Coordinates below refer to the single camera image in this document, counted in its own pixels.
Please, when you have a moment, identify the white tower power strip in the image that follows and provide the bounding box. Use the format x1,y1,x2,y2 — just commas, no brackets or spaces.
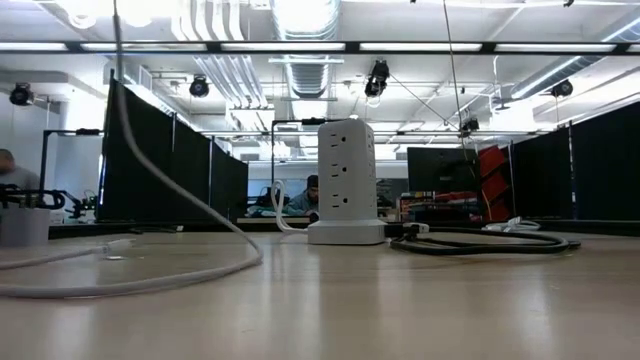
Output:
307,118,387,246

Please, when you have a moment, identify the long black charger cable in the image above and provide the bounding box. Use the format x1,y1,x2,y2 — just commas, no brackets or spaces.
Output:
388,222,583,258

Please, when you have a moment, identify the white charger cable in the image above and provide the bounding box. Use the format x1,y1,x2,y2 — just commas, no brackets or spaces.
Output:
480,216,542,234

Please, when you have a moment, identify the small blue-grey wall charger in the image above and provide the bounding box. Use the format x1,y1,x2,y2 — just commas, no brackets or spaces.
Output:
0,207,52,248

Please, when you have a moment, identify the person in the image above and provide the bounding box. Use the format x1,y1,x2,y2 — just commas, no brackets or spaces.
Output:
0,148,42,192
283,174,321,217

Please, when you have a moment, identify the shelf with coloured boxes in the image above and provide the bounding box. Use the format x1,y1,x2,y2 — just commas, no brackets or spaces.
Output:
397,188,482,222

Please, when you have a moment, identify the black monitor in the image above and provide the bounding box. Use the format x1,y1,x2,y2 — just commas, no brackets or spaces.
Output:
406,146,482,194

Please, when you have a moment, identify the black partition curtain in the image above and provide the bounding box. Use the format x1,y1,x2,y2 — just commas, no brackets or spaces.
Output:
510,101,640,222
96,69,250,224

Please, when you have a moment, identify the overhead light bar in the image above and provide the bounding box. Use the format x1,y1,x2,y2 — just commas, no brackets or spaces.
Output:
0,39,640,56

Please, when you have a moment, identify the red bin rack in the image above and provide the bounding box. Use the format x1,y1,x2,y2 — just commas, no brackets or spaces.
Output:
475,143,515,222

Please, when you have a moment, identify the white tower strip cord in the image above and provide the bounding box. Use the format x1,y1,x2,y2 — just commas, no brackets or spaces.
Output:
270,178,312,235

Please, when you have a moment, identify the silver air duct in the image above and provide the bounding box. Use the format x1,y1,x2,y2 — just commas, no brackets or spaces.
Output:
269,0,346,121

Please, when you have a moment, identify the thin hanging wire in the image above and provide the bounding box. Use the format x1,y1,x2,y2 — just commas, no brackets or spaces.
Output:
441,0,469,146

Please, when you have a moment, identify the black aluminium table frame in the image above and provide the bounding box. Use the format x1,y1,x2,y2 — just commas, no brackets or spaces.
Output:
48,218,640,239

